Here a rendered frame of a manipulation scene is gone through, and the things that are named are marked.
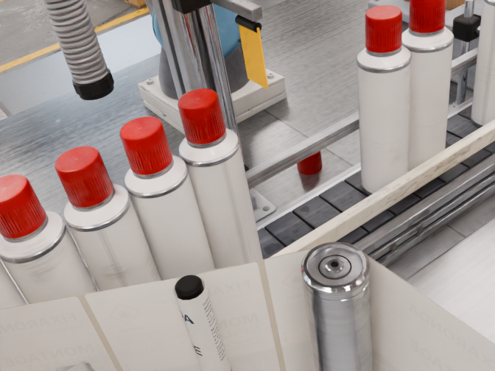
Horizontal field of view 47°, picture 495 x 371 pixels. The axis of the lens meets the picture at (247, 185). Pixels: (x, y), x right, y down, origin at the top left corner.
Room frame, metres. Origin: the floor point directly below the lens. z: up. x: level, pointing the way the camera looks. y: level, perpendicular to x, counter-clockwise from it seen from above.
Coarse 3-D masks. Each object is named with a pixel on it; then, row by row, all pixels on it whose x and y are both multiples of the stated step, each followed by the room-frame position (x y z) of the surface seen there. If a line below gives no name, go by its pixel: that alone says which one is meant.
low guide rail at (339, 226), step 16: (480, 128) 0.51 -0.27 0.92; (464, 144) 0.48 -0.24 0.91; (480, 144) 0.49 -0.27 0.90; (432, 160) 0.47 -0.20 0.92; (448, 160) 0.47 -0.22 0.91; (416, 176) 0.45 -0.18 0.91; (432, 176) 0.46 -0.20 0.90; (384, 192) 0.43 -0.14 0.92; (400, 192) 0.44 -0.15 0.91; (352, 208) 0.42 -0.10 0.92; (368, 208) 0.42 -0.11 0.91; (384, 208) 0.43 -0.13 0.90; (336, 224) 0.40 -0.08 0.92; (352, 224) 0.41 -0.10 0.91; (304, 240) 0.39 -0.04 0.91; (320, 240) 0.39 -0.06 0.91; (336, 240) 0.40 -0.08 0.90; (272, 256) 0.37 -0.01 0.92
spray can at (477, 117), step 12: (492, 0) 0.56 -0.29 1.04; (492, 12) 0.55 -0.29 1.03; (480, 24) 0.58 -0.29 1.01; (492, 24) 0.55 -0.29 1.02; (480, 36) 0.57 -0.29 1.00; (492, 36) 0.55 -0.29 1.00; (480, 48) 0.56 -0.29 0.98; (492, 48) 0.55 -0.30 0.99; (480, 60) 0.56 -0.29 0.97; (492, 60) 0.55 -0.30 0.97; (480, 72) 0.56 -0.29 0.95; (492, 72) 0.55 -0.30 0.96; (480, 84) 0.56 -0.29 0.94; (492, 84) 0.54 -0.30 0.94; (480, 96) 0.56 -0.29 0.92; (492, 96) 0.54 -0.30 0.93; (480, 108) 0.55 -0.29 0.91; (492, 108) 0.54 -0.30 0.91; (480, 120) 0.55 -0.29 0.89; (492, 120) 0.54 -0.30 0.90
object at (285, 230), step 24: (456, 120) 0.58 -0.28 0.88; (456, 168) 0.49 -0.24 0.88; (336, 192) 0.49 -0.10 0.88; (360, 192) 0.48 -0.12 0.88; (432, 192) 0.46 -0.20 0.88; (288, 216) 0.46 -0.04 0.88; (312, 216) 0.46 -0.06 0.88; (384, 216) 0.43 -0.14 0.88; (264, 240) 0.43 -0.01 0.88; (288, 240) 0.43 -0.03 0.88
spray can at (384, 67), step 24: (384, 24) 0.47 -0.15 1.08; (384, 48) 0.47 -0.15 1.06; (360, 72) 0.48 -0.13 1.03; (384, 72) 0.46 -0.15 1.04; (408, 72) 0.47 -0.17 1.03; (360, 96) 0.48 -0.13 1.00; (384, 96) 0.46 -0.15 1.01; (408, 96) 0.47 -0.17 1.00; (360, 120) 0.48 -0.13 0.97; (384, 120) 0.46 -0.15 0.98; (408, 120) 0.47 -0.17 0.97; (360, 144) 0.49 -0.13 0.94; (384, 144) 0.46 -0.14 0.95; (408, 144) 0.47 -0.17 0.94; (384, 168) 0.46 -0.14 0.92
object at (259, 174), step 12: (456, 60) 0.58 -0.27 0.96; (468, 60) 0.58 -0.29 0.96; (456, 72) 0.57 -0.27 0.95; (348, 120) 0.50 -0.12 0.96; (324, 132) 0.49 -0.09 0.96; (336, 132) 0.49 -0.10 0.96; (348, 132) 0.50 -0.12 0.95; (300, 144) 0.48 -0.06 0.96; (312, 144) 0.48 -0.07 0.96; (324, 144) 0.48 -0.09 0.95; (276, 156) 0.47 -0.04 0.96; (288, 156) 0.46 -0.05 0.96; (300, 156) 0.47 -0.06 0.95; (264, 168) 0.45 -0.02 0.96; (276, 168) 0.45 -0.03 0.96; (252, 180) 0.44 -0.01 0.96; (264, 180) 0.45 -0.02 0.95
